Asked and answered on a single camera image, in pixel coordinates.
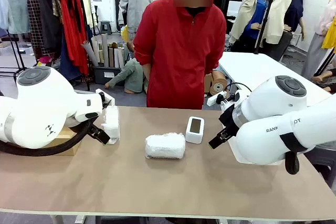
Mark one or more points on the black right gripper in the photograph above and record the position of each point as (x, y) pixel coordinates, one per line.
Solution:
(230, 119)

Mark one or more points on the slim bubble-wrapped clock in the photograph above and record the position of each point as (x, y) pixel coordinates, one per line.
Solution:
(112, 121)

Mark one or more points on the white unwrapped digital clock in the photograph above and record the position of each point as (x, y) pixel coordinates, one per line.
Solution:
(194, 134)

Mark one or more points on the wide bubble-wrapped clock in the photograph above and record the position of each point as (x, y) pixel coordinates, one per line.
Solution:
(164, 146)

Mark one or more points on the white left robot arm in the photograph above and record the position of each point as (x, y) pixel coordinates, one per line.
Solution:
(39, 103)

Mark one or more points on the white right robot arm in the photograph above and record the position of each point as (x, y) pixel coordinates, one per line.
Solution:
(275, 134)

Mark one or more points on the person's right forearm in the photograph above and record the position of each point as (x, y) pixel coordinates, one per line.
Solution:
(147, 72)

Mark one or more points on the open cardboard box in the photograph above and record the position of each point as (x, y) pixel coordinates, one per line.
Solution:
(65, 148)

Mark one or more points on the black metal clothes rack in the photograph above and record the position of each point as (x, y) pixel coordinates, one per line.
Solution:
(88, 83)

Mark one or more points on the background cardboard box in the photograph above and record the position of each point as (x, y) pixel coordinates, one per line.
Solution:
(208, 83)

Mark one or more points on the brown kraft paper spool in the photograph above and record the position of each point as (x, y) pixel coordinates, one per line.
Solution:
(218, 82)

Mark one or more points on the dark grey storage bin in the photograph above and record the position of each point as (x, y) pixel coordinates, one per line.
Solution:
(105, 75)

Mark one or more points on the lying mannequin in green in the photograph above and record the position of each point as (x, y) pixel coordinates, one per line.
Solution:
(131, 77)

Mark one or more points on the brown cardboard tube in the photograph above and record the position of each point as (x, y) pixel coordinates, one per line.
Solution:
(111, 57)

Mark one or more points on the white background table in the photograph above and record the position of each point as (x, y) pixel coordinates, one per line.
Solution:
(249, 66)

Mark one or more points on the white paper roll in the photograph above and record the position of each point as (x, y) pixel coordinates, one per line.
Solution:
(120, 58)

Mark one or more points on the slanted grey cardboard tube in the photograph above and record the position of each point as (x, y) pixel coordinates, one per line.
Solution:
(90, 54)

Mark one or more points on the upright grey cardboard tube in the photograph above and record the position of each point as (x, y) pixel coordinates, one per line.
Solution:
(105, 51)

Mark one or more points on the cream paper roll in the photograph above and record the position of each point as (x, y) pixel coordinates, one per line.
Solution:
(95, 51)

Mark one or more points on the person in red jacket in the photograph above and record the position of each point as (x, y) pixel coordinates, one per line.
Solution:
(178, 64)

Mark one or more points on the red hanging dress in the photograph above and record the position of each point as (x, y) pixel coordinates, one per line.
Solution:
(72, 37)

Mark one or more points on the yellow bag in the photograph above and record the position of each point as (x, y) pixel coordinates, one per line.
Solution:
(125, 33)

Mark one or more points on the black plastic stool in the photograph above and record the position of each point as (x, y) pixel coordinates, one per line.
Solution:
(325, 161)

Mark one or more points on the grey plastic stool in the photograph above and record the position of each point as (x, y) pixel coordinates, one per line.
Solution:
(106, 27)

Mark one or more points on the lying bare mannequin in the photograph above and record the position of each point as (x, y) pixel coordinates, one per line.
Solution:
(321, 78)

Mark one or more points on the black hanging garment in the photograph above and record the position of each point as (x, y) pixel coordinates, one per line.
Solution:
(50, 24)

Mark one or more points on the black tripod stand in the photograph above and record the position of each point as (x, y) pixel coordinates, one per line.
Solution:
(264, 24)

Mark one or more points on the cream hanging garment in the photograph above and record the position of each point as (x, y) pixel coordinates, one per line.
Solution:
(88, 9)

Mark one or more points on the mannequin in grey skirt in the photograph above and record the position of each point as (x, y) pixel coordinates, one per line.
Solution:
(315, 51)

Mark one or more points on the mannequin in beige coat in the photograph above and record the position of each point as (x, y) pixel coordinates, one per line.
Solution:
(246, 11)

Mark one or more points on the white monitor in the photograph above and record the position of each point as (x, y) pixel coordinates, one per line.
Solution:
(233, 9)

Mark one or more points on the mannequin in cream jacket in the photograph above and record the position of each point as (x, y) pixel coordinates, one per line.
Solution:
(278, 19)

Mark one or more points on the checked hanging garment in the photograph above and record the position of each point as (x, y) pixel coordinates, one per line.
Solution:
(34, 19)

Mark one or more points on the person in grey hoodie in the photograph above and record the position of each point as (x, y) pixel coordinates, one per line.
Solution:
(136, 3)

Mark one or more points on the pale teal hanging jacket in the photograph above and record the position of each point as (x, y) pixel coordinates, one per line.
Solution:
(18, 11)

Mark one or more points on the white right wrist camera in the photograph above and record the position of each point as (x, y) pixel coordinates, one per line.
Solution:
(214, 100)

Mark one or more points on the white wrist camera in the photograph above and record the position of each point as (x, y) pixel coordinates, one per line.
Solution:
(214, 100)
(99, 93)

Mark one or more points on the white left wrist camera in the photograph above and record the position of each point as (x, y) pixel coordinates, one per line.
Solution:
(99, 93)

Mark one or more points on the white table leg frame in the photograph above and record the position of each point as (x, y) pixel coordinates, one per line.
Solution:
(56, 220)

